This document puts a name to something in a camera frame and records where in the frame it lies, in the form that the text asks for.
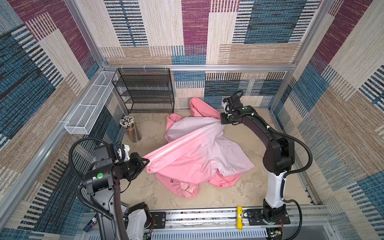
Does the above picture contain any pink zip-up jacket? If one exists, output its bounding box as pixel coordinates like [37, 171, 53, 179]
[145, 98, 255, 199]

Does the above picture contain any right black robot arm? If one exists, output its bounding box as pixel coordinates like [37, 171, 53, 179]
[221, 102, 295, 225]

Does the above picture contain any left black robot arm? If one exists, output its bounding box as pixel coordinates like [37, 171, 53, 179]
[82, 144, 153, 240]

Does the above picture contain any metal cup of pencils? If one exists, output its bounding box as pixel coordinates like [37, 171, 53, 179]
[119, 115, 142, 143]

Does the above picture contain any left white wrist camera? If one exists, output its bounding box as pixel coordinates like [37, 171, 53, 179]
[114, 144, 130, 162]

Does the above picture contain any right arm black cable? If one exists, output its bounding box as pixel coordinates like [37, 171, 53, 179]
[269, 128, 313, 178]

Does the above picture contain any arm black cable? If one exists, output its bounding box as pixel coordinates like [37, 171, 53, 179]
[68, 137, 116, 221]
[269, 128, 313, 178]

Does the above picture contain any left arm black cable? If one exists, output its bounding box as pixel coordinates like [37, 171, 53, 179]
[68, 137, 116, 221]

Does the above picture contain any white wire mesh basket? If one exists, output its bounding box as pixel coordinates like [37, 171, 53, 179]
[65, 71, 115, 135]

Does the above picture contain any black wire mesh shelf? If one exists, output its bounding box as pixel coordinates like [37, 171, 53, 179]
[112, 68, 175, 114]

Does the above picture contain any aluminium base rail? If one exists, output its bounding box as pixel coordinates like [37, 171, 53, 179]
[150, 205, 338, 240]

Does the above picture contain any yellow rail stopper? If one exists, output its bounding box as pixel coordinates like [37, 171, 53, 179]
[237, 206, 243, 230]

